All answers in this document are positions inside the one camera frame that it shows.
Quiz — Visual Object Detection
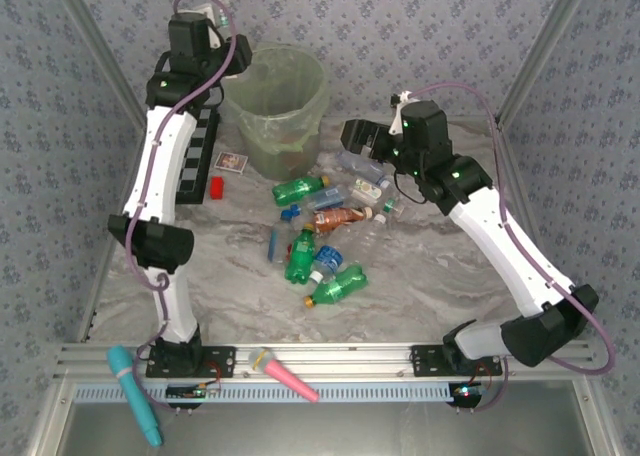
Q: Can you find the large clear plastic bottle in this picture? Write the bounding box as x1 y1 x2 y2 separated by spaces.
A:
335 150 394 190

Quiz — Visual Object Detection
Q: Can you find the white label plastic bottle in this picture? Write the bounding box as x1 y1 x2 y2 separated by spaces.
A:
348 176 385 205

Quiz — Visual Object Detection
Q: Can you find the brown tea bottle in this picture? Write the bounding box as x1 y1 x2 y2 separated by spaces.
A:
312 206 376 236

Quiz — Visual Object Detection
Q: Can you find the clear bottle white cap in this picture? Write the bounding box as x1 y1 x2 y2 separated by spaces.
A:
339 214 389 272

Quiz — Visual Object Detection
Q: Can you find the Pepsi bottle white cap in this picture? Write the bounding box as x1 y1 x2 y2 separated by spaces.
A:
308 244 346 285

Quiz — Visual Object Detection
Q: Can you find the green bottle yellow cap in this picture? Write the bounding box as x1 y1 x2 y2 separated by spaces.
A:
271 174 332 207
283 223 317 285
303 264 370 308

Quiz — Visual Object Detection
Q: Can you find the clear bottle blue cap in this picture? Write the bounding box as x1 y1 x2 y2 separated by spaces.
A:
268 208 296 266

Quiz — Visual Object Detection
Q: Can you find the green plastic bin liner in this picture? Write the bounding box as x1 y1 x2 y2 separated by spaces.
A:
221 41 330 153

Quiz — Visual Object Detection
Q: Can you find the green trash bin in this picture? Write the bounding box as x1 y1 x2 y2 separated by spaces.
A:
223 45 330 180

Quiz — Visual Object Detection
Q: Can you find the thin aluminium edge strip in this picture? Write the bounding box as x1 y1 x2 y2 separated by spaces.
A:
319 114 499 126

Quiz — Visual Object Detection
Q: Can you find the clear bottle pale blue label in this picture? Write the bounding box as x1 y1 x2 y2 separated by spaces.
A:
289 185 346 216

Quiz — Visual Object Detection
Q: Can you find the playing card pack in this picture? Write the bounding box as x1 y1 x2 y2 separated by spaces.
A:
214 151 250 173

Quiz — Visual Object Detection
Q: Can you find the black grey chessboard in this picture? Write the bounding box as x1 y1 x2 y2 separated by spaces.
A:
172 106 222 206

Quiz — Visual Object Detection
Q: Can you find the pink toy microphone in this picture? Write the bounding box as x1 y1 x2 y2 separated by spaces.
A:
247 347 320 404

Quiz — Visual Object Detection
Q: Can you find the small green circuit board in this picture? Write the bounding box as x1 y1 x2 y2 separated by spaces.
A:
448 381 485 406
166 383 222 403

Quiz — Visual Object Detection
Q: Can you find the grey metal sheet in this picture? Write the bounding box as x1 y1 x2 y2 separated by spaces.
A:
64 400 594 456

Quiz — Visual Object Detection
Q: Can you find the teal toy microphone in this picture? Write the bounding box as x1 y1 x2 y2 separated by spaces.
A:
105 345 166 447

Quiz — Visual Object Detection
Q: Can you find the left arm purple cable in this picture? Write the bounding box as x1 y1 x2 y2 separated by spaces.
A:
122 0 237 415

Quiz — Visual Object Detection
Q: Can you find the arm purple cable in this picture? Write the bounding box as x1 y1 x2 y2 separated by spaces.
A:
122 0 237 415
407 81 617 415

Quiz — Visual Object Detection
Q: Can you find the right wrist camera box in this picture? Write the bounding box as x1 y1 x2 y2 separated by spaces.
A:
389 90 415 138

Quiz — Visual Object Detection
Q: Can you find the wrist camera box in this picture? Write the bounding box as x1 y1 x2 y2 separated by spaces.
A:
389 90 415 138
191 0 232 28

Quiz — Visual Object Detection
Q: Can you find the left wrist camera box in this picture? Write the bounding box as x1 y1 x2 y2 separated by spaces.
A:
191 0 232 28

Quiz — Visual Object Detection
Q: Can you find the aluminium corner post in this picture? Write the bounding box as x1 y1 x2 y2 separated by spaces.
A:
47 0 152 130
493 0 596 130

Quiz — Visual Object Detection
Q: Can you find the wide aluminium mounting rail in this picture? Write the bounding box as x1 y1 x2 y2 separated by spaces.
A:
52 340 599 381

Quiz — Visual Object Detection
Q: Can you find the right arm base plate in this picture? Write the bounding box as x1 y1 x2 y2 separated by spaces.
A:
409 344 504 379

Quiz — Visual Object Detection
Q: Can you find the blue slotted cable duct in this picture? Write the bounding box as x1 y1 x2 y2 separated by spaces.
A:
73 381 454 403

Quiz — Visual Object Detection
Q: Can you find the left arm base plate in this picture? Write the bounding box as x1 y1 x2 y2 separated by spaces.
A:
145 345 237 379

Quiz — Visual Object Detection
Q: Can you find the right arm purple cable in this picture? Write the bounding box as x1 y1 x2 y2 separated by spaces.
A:
407 81 617 415

